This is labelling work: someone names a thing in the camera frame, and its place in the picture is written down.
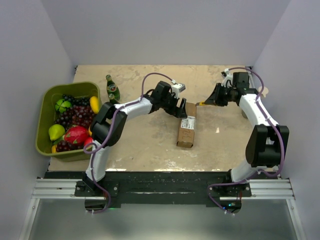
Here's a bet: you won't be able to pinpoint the yellow lemon fruit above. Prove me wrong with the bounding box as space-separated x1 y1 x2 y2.
89 96 100 114

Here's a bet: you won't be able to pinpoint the yellow utility knife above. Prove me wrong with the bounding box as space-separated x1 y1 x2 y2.
195 101 207 107

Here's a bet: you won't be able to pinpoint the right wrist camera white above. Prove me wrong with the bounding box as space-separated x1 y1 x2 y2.
221 68 233 88

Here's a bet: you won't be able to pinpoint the dark black grape bunch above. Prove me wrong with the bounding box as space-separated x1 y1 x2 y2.
62 94 90 107

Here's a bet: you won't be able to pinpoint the small red apple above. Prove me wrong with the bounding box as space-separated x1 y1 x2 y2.
83 136 93 150

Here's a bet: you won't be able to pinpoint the olive green plastic bin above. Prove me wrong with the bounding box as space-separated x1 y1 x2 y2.
35 81 102 162

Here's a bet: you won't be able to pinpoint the red purple grape bunch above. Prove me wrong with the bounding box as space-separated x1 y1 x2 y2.
54 106 96 131

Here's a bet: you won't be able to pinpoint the beige cup bottle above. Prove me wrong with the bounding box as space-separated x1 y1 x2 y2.
258 86 269 98

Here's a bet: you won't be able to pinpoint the brown cardboard express box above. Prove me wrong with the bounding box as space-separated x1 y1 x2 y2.
176 102 197 149

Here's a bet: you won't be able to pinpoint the green glass bottle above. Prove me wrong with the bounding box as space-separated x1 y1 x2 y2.
108 93 119 105
105 74 121 100

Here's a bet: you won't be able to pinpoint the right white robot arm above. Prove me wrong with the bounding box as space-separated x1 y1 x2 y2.
203 67 290 197

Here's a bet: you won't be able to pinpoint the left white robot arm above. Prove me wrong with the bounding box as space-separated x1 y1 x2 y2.
84 81 188 196

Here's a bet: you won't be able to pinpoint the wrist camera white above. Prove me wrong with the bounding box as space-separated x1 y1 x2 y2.
221 68 233 88
171 79 186 99

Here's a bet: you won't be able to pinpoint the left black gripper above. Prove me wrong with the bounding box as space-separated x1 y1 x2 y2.
160 92 187 119

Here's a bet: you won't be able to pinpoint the red dragon fruit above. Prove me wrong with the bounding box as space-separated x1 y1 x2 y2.
63 125 89 146

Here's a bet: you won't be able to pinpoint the yellow green pear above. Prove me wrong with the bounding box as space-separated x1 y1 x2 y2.
48 124 66 141

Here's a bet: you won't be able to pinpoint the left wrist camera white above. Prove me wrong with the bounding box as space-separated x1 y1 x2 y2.
171 79 186 99

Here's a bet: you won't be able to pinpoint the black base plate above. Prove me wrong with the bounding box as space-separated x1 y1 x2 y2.
44 171 252 213

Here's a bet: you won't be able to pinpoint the lower dark red grapes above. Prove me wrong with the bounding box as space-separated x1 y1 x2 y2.
55 140 84 153

